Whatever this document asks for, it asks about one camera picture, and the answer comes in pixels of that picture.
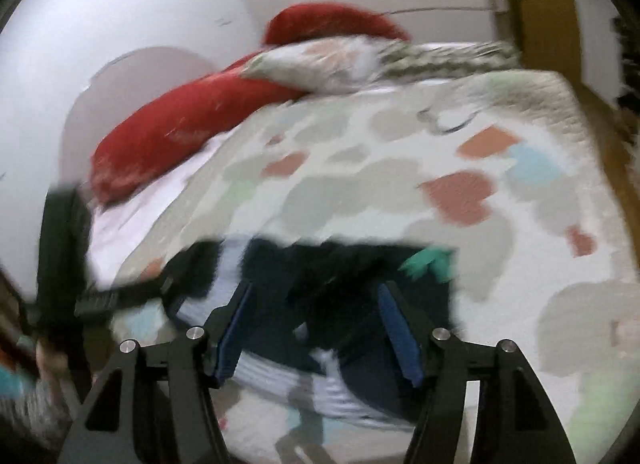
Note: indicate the heart patterned quilt bedspread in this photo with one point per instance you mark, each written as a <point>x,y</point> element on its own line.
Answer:
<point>502,168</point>

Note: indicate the navy striped child pants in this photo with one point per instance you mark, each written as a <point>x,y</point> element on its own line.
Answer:
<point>316,324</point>

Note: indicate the red pillow at back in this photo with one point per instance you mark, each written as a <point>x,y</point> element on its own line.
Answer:
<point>318,20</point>

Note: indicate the left hand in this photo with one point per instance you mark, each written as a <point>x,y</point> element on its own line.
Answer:
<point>44,413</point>

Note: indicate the brown wooden door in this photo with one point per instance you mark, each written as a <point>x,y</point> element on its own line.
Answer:
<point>547,31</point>

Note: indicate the floral patterned pillow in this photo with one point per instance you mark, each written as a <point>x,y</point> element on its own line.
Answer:
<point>339,65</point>

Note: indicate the pink white blanket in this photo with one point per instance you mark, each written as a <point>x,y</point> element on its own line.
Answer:
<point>118,229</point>

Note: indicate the long red happy pillow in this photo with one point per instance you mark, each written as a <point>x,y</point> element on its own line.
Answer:
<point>165,132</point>

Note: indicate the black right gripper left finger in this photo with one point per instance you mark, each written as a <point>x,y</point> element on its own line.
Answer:
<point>152,404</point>

